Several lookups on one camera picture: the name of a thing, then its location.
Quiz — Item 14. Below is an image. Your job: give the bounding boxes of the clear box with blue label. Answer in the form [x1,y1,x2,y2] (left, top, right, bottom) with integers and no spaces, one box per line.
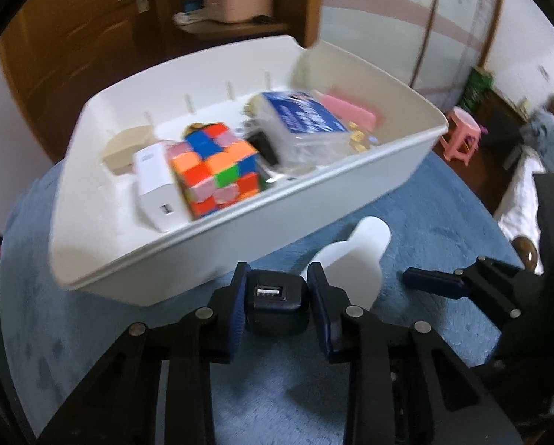
[251,90,352,174]

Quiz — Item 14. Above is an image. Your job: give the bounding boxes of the blue star printed blanket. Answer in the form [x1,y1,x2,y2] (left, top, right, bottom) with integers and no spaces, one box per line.
[520,109,554,177]

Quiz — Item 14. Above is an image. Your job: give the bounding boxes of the small black block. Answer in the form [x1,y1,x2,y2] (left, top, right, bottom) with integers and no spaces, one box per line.
[244,130,280,181]

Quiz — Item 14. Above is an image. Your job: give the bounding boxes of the white quilted bedsheet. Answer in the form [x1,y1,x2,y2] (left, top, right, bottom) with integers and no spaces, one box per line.
[497,158,544,274]

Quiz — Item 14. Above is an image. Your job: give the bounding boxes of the white plastic scoop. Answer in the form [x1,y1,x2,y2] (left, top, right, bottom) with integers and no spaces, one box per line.
[300,217,393,310]

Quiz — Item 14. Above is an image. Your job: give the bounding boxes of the green bag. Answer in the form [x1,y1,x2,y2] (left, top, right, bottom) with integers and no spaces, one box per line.
[458,67,493,112]

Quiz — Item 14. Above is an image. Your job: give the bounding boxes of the white plastic bin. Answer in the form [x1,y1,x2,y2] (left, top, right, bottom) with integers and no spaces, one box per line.
[49,34,449,307]

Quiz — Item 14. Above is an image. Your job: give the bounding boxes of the white paper sheet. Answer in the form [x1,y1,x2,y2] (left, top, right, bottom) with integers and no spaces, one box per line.
[172,7,213,26]

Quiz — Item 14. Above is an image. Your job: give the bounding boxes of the brown wooden door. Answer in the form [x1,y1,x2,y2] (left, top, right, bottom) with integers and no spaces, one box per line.
[0,0,166,163]

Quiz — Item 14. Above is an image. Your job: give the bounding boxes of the dark wooden nightstand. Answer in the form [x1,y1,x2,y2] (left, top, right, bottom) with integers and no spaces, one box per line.
[472,88,537,186]

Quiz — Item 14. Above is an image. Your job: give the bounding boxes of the pink eraser block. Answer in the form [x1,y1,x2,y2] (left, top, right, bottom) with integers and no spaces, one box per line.
[321,92,383,129]

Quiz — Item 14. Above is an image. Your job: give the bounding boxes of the multicoloured puzzle cube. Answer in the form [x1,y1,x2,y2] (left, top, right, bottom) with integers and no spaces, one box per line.
[168,123,264,221]

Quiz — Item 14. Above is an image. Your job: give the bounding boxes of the clear bag of yellow pieces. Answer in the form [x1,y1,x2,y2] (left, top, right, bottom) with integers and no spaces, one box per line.
[347,121,378,154]

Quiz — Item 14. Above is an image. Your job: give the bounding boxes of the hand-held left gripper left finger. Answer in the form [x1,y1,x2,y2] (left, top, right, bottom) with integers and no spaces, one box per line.
[36,262,251,445]

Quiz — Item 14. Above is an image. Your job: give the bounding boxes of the pink plastic stool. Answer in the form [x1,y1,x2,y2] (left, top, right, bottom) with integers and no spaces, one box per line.
[437,106,482,164]

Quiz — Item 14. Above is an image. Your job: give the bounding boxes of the sliding door wardrobe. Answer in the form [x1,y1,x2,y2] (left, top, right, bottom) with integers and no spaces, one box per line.
[319,0,507,98]

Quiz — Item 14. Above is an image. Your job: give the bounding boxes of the black charger block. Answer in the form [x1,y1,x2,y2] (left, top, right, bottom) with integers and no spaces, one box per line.
[244,270,312,337]

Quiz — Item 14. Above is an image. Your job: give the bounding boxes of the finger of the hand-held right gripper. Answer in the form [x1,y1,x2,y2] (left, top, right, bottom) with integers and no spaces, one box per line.
[402,256,524,320]

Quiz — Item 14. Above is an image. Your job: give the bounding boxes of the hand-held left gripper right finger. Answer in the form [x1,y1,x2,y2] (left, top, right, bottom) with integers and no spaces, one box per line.
[307,262,523,445]

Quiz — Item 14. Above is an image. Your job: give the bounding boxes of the blue fluffy blanket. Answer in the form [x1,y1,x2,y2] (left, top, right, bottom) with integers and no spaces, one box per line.
[0,151,544,445]

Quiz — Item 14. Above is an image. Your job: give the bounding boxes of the white charger block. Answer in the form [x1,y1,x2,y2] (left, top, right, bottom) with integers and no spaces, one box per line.
[133,143,194,233]

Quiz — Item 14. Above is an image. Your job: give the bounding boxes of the wooden corner shelf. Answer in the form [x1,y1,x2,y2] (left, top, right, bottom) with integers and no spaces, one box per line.
[152,0,326,49]

